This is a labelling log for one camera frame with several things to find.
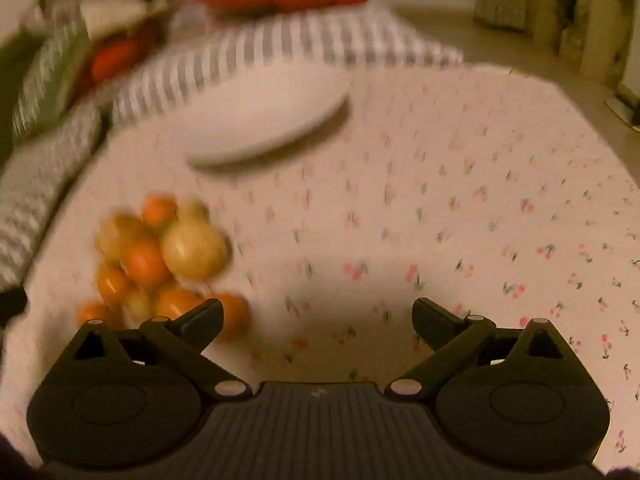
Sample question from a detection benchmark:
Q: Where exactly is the cherry print sheet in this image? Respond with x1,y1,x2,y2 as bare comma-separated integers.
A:
0,62,640,471

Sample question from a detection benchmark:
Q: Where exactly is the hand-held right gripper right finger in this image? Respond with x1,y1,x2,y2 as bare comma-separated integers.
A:
385,297,568,401

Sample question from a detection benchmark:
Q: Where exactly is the olive green sofa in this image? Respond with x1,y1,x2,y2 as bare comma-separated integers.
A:
0,25,41,161

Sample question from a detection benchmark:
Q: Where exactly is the green snowflake cushion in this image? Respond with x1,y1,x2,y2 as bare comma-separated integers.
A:
12,15,91,136

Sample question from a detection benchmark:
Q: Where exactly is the wooden shelf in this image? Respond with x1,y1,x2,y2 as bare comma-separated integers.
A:
527,0,640,91

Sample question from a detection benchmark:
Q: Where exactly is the plain orange plush cushion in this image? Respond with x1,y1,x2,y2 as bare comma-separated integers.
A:
90,40,138,78

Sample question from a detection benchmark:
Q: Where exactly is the small yellow-green pear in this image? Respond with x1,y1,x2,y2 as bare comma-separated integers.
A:
177,200,211,223

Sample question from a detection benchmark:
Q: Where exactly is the grey checked quilt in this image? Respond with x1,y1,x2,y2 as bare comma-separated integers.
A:
0,105,103,291

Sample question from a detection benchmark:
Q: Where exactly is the white ribbed plate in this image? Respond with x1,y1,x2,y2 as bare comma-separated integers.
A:
182,62,351,167

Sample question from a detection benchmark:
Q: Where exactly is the grey checked pillow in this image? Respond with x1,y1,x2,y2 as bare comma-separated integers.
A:
112,2,463,121

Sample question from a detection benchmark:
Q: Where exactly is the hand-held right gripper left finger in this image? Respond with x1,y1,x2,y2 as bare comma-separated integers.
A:
74,298,251,401

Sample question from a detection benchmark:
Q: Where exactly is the floral cloth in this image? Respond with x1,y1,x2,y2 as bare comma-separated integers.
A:
80,0,171,36

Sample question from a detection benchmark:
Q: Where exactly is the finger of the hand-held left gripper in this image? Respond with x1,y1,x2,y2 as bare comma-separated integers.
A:
0,286,28,328

